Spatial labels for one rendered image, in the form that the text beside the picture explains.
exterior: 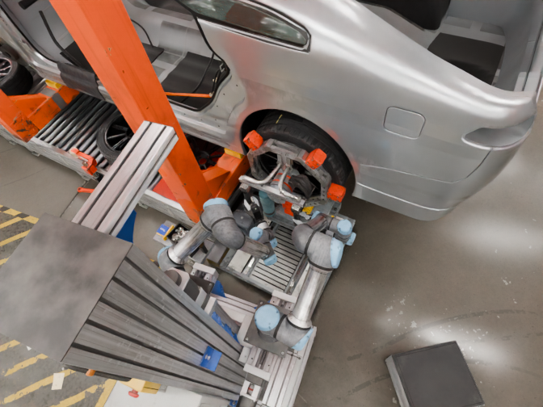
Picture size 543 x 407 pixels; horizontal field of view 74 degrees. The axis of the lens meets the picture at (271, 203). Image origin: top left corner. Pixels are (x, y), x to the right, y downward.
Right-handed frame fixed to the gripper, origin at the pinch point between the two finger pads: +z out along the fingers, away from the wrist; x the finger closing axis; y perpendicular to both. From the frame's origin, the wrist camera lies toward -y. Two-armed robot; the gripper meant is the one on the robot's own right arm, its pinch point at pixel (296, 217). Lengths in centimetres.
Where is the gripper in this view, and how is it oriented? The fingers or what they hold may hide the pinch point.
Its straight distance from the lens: 210.7
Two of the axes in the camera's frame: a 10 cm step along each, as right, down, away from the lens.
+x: -4.6, 8.3, -3.2
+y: -1.5, -4.3, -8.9
